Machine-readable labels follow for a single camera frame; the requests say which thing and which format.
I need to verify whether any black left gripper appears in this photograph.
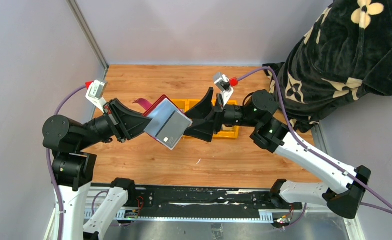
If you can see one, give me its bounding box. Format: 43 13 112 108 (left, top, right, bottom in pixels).
77 96 160 149

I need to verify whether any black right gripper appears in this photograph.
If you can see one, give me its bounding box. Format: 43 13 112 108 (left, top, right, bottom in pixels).
182 87 260 143

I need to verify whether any red leather card holder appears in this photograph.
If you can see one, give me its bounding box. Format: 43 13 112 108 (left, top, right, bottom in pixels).
132 94 180 140

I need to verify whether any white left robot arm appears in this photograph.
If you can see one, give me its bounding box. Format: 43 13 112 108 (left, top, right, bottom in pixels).
42 99 151 240

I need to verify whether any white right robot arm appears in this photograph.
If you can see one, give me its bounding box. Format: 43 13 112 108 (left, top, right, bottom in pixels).
185 88 371 219

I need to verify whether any yellow bin with black holder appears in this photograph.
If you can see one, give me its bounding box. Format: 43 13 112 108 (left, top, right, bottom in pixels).
184 99 201 112

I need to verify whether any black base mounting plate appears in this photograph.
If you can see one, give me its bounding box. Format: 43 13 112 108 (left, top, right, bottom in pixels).
124 185 303 220

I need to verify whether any black floral blanket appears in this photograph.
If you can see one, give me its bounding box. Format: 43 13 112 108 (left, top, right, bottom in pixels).
264 0 392 133

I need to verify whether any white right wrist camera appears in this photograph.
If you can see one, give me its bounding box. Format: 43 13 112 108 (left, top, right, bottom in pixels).
213 72 239 105

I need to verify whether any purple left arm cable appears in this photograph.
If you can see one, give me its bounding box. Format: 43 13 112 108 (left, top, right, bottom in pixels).
45 84 91 240

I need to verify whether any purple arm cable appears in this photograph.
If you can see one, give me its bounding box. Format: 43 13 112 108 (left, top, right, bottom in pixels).
237 66 392 229
45 84 91 240

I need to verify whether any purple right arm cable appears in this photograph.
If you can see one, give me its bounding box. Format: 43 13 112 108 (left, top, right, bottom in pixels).
237 66 392 229

